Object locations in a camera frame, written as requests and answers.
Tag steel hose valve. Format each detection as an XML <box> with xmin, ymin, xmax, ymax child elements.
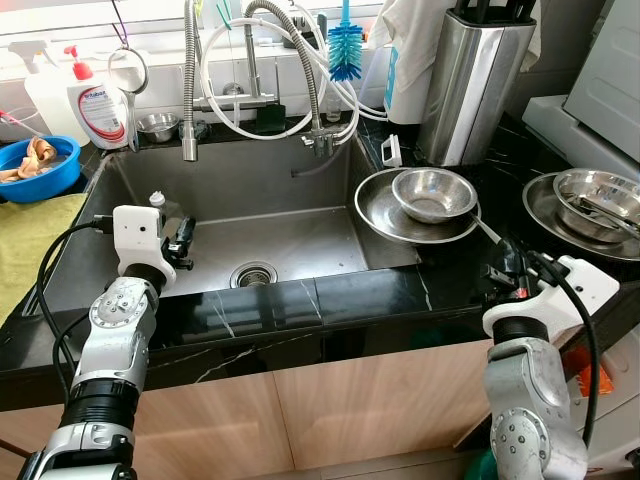
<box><xmin>305</xmin><ymin>125</ymin><xmax>346</xmax><ymax>159</ymax></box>

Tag tan peel scraps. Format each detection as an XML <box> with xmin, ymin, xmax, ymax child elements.
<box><xmin>0</xmin><ymin>137</ymin><xmax>63</xmax><ymax>183</ymax></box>

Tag steel spoon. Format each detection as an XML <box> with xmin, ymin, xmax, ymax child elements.
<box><xmin>470</xmin><ymin>205</ymin><xmax>506</xmax><ymax>249</ymax></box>

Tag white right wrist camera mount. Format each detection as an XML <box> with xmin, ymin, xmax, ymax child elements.
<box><xmin>483</xmin><ymin>255</ymin><xmax>621</xmax><ymax>339</ymax></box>

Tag steel sink drain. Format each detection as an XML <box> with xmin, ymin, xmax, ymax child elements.
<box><xmin>230</xmin><ymin>260</ymin><xmax>279</xmax><ymax>289</ymax></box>

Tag dark sponge caddy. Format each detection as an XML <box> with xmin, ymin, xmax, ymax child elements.
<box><xmin>252</xmin><ymin>103</ymin><xmax>289</xmax><ymax>135</ymax></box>

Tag grey scrub pad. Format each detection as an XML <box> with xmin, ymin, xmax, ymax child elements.
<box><xmin>183</xmin><ymin>118</ymin><xmax>213</xmax><ymax>141</ymax></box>

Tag small steel bowl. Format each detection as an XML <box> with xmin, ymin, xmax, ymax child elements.
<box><xmin>138</xmin><ymin>113</ymin><xmax>181</xmax><ymax>143</ymax></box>

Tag blue bottle brush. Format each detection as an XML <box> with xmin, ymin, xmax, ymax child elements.
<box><xmin>328</xmin><ymin>0</ymin><xmax>364</xmax><ymax>83</ymax></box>

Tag steel spring neck faucet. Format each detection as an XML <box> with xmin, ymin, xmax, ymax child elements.
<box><xmin>180</xmin><ymin>0</ymin><xmax>281</xmax><ymax>163</ymax></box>

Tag red handled utensil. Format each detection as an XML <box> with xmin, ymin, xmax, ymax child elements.
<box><xmin>0</xmin><ymin>110</ymin><xmax>36</xmax><ymax>136</ymax></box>

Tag stainless steel sink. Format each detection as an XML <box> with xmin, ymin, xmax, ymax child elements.
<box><xmin>42</xmin><ymin>130</ymin><xmax>426</xmax><ymax>316</ymax></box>

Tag white appliance with round opening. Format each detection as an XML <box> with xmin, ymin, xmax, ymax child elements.
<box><xmin>565</xmin><ymin>320</ymin><xmax>640</xmax><ymax>480</ymax></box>

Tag blue plastic bowl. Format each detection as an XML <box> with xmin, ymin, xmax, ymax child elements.
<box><xmin>0</xmin><ymin>135</ymin><xmax>83</xmax><ymax>204</ymax></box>

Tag white spray bottle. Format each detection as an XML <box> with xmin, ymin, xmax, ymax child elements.
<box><xmin>5</xmin><ymin>40</ymin><xmax>86</xmax><ymax>141</ymax></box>

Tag white plastic holder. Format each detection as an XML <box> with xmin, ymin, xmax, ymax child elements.
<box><xmin>380</xmin><ymin>135</ymin><xmax>404</xmax><ymax>169</ymax></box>

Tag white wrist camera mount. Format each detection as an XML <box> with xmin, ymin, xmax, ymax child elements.
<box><xmin>483</xmin><ymin>255</ymin><xmax>621</xmax><ymax>339</ymax></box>
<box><xmin>112</xmin><ymin>203</ymin><xmax>179</xmax><ymax>283</ymax></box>

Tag steel cutlery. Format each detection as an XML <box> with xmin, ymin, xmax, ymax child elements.
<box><xmin>570</xmin><ymin>192</ymin><xmax>640</xmax><ymax>236</ymax></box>

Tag white plastic hose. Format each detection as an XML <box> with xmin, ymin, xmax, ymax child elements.
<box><xmin>198</xmin><ymin>15</ymin><xmax>361</xmax><ymax>141</ymax></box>
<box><xmin>290</xmin><ymin>5</ymin><xmax>391</xmax><ymax>146</ymax></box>

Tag white red pump soap bottle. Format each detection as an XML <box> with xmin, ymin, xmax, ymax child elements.
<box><xmin>65</xmin><ymin>45</ymin><xmax>136</xmax><ymax>151</ymax></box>

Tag clear bottle with white cap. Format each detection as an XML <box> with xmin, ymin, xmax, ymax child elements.
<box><xmin>145</xmin><ymin>190</ymin><xmax>186</xmax><ymax>229</ymax></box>

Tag grey corrugated metal hose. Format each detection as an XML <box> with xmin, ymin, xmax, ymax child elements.
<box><xmin>243</xmin><ymin>0</ymin><xmax>326</xmax><ymax>136</ymax></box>

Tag steel mesh strainer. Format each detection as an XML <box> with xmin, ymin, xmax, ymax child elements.
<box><xmin>108</xmin><ymin>45</ymin><xmax>151</xmax><ymax>111</ymax></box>

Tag black knife handle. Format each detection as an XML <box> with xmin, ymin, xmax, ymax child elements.
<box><xmin>490</xmin><ymin>0</ymin><xmax>523</xmax><ymax>21</ymax></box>
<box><xmin>455</xmin><ymin>0</ymin><xmax>491</xmax><ymax>25</ymax></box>

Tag thin clear hose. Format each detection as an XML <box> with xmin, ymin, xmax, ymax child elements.
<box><xmin>290</xmin><ymin>150</ymin><xmax>346</xmax><ymax>181</ymax></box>

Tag steel knife block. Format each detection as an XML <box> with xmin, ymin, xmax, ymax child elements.
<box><xmin>415</xmin><ymin>8</ymin><xmax>536</xmax><ymax>169</ymax></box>

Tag orange plastic object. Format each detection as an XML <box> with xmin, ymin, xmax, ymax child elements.
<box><xmin>563</xmin><ymin>345</ymin><xmax>613</xmax><ymax>398</ymax></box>

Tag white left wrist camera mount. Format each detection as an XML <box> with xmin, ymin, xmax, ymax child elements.
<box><xmin>112</xmin><ymin>203</ymin><xmax>179</xmax><ymax>283</ymax></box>

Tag light wood cabinet panel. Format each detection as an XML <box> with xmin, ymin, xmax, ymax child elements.
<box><xmin>0</xmin><ymin>325</ymin><xmax>601</xmax><ymax>480</ymax></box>

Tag steel plate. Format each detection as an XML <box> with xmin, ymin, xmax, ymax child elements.
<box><xmin>353</xmin><ymin>167</ymin><xmax>481</xmax><ymax>246</ymax></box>
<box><xmin>522</xmin><ymin>172</ymin><xmax>640</xmax><ymax>263</ymax></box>

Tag yellow dish cloth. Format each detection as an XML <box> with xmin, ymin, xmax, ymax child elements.
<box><xmin>0</xmin><ymin>193</ymin><xmax>89</xmax><ymax>326</ymax></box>

